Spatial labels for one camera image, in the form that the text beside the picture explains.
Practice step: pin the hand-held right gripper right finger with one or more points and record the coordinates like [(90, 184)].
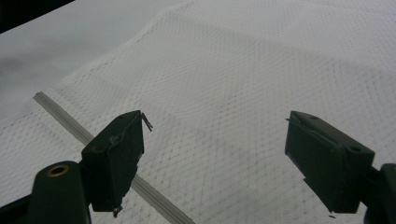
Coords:
[(330, 165)]

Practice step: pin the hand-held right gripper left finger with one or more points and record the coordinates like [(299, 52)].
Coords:
[(112, 161)]

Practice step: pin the white mesh laundry bag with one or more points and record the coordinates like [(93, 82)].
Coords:
[(224, 87)]

